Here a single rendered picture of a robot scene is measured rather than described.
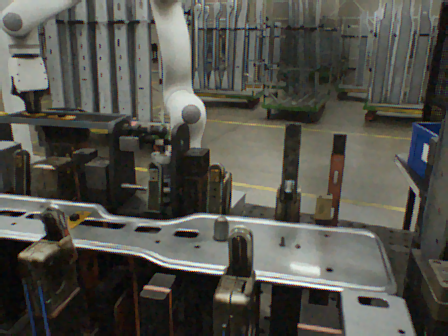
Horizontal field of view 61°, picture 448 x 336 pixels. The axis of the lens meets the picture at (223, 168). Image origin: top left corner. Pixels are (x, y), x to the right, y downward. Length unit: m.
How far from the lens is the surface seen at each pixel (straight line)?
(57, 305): 0.79
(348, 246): 0.82
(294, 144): 0.88
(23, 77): 1.31
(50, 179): 1.09
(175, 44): 1.30
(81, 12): 5.84
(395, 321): 0.66
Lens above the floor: 1.39
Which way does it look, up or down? 19 degrees down
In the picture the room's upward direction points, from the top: straight up
